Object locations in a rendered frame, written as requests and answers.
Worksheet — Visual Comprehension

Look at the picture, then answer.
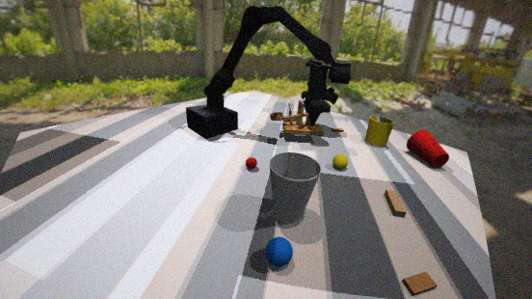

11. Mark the dark red ball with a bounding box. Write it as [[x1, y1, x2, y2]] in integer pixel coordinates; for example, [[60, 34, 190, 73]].
[[246, 157, 257, 169]]

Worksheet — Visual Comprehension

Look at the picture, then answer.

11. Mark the yellow ball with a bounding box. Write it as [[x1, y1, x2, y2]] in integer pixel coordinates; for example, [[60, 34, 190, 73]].
[[333, 154, 348, 170]]

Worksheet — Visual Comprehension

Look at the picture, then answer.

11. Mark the blue ball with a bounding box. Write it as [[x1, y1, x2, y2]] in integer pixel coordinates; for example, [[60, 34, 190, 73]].
[[265, 237, 293, 266]]

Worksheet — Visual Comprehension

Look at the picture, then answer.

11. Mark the dark grey cup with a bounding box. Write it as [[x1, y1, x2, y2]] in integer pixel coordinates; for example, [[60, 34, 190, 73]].
[[269, 152, 321, 224]]

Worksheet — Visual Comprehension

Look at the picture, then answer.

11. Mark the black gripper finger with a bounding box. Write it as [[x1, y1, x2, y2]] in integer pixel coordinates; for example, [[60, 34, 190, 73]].
[[303, 100, 310, 112], [307, 107, 322, 126]]

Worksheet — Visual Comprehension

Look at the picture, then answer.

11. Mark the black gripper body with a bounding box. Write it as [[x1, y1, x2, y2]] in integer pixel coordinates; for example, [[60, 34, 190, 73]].
[[302, 80, 331, 112]]

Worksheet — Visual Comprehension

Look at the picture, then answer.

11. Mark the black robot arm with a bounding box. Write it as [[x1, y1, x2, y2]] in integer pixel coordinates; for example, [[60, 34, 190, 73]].
[[203, 6, 351, 112]]

